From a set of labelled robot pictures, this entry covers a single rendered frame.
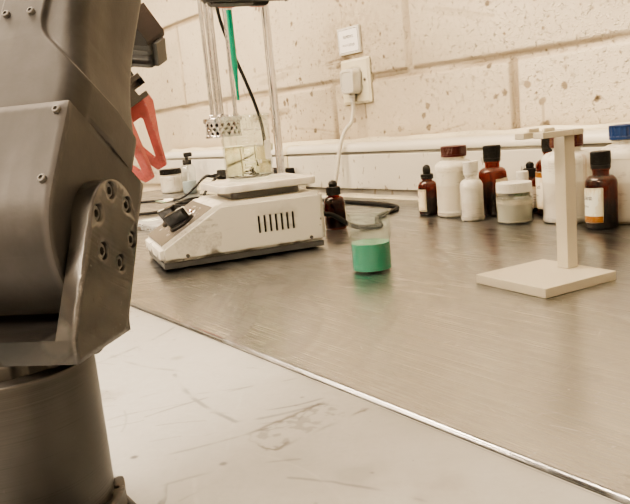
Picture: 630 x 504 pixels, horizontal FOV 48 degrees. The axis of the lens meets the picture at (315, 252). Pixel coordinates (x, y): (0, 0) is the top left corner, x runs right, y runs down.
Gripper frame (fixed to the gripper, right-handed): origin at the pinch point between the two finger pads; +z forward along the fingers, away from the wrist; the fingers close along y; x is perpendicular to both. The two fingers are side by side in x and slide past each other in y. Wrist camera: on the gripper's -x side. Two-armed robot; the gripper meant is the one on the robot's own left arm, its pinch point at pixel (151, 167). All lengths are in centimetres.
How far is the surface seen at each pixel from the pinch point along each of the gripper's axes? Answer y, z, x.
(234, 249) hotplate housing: -1.4, 12.8, -2.9
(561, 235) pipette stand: -11.9, 22.1, -37.4
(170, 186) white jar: 91, 17, 64
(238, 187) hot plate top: 2.1, 7.5, -6.3
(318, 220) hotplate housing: 5.3, 16.6, -10.5
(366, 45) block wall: 66, 10, -9
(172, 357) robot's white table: -32.8, 7.7, -14.8
